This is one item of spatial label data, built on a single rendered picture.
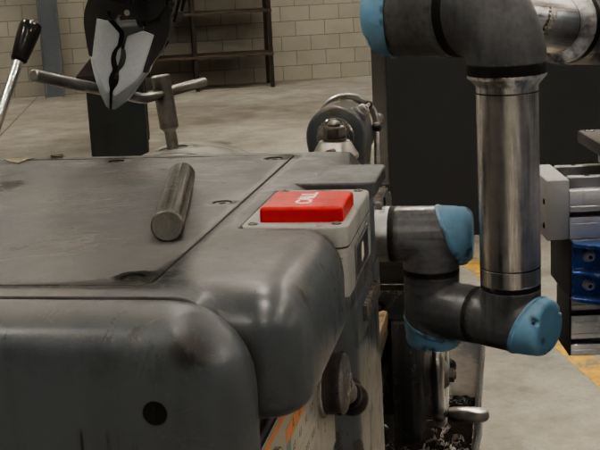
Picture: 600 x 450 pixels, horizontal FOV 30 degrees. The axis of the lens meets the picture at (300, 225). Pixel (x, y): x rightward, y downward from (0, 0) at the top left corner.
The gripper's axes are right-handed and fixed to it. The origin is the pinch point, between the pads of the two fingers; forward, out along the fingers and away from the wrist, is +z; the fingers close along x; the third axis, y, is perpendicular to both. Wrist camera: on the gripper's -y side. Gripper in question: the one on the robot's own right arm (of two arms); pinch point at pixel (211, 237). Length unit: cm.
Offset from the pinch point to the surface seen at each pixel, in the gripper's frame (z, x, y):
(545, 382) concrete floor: -48, -107, 233
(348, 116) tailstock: -5, 5, 93
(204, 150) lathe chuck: -6.2, 15.2, -21.2
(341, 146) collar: -12.1, 6.3, 38.4
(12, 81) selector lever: 2, 26, -51
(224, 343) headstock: -26, 15, -88
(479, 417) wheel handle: -35, -39, 33
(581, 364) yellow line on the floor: -61, -107, 251
